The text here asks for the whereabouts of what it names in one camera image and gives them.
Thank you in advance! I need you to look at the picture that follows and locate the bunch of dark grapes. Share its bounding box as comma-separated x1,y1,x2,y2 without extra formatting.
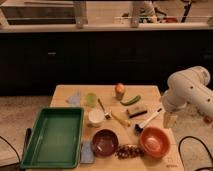
115,144,144,159

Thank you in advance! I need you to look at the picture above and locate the orange bowl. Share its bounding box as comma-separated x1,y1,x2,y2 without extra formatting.
139,126,171,159

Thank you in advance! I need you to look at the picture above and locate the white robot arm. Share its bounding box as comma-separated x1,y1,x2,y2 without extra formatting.
161,66,213,128

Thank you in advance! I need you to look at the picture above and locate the green cup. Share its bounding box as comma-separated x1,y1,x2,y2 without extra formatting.
85,93,97,107

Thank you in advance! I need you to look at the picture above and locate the green plastic tray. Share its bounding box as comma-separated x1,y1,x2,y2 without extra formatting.
21,107,84,169

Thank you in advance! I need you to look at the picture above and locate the blue sponge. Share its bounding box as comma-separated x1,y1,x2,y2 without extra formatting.
80,141,95,164

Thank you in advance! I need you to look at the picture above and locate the black cable left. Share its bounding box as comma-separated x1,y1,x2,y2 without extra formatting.
0,135,23,169

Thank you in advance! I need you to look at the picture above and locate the white cup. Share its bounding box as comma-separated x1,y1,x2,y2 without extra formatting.
88,109,104,127

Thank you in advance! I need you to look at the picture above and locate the black tool beside tray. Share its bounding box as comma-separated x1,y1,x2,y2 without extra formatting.
23,128,32,154

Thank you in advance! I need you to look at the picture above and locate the light blue cloth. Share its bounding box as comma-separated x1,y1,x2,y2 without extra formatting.
66,92,81,107

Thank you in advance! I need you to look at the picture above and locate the purple bowl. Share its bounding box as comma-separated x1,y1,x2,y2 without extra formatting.
92,129,119,158

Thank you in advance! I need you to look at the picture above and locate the black cable right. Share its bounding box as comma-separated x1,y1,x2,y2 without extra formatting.
177,135,213,171

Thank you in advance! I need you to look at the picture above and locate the green cucumber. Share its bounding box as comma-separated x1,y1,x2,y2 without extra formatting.
120,95,141,106

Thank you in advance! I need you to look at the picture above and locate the black cable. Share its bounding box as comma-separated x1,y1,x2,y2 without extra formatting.
177,135,213,171
0,135,23,169

